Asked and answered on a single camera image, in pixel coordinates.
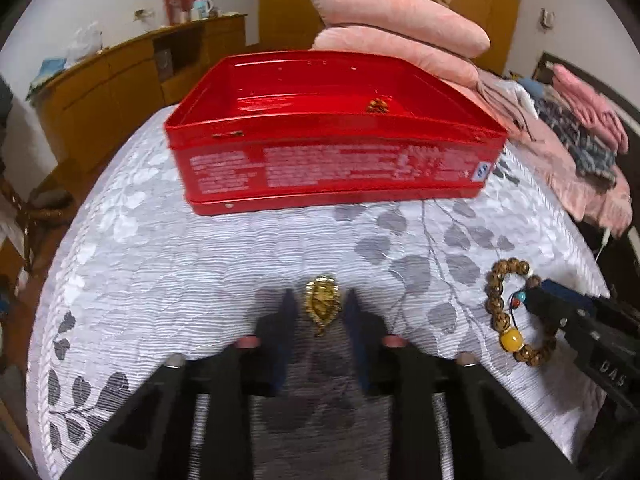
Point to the wooden coat stand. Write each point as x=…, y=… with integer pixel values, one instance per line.
x=51, y=209

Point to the gold pendant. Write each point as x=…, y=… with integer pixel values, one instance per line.
x=322, y=302

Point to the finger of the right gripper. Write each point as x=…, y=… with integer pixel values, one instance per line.
x=555, y=313
x=570, y=296

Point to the blue cloth on cabinet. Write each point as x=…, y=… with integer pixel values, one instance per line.
x=49, y=68

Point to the white plastic bag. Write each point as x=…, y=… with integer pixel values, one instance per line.
x=86, y=42

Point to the grey leaf pattern table cloth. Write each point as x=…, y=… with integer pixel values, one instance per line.
x=139, y=277

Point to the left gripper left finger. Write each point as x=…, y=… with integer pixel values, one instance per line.
x=191, y=418

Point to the wooden sideboard cabinet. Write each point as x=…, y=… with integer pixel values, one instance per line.
x=88, y=111

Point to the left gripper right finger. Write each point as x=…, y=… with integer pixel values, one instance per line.
x=448, y=418

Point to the pink bed sheet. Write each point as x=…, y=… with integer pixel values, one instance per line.
x=550, y=160

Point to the pink folded blanket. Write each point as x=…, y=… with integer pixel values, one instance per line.
x=591, y=109

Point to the wall switch panel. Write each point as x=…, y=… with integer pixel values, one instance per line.
x=546, y=19

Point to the lower pink folded quilt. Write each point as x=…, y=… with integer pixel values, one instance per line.
x=432, y=60

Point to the plaid folded clothes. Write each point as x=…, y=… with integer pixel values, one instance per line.
x=593, y=160

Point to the red tin box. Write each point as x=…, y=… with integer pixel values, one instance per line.
x=289, y=129

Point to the blue electric kettle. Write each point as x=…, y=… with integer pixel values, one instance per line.
x=201, y=9

